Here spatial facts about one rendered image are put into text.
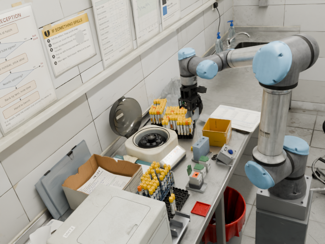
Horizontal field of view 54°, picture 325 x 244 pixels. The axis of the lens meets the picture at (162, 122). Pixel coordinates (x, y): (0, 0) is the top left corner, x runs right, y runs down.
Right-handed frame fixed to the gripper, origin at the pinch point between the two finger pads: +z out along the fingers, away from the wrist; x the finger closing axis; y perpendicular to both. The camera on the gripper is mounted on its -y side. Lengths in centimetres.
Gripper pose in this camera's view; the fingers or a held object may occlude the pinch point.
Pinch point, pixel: (195, 118)
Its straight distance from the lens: 155.6
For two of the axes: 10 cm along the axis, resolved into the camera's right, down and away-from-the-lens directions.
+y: -5.8, 4.9, -6.6
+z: 1.3, 8.5, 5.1
